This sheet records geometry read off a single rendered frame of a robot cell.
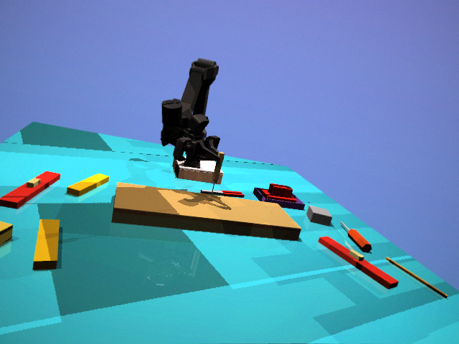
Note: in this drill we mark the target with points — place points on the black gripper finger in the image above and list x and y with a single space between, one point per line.
210 146
201 153

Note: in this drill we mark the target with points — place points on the white rectangular block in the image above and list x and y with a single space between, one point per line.
319 215

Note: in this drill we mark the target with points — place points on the tan panel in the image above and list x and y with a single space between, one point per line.
164 207

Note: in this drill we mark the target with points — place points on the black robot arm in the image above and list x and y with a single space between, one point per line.
188 114

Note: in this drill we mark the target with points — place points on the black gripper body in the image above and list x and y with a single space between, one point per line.
183 143

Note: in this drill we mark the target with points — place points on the thin brown rod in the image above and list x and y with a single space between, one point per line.
417 278

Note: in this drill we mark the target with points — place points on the red flat bar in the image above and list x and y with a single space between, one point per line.
359 262
29 190

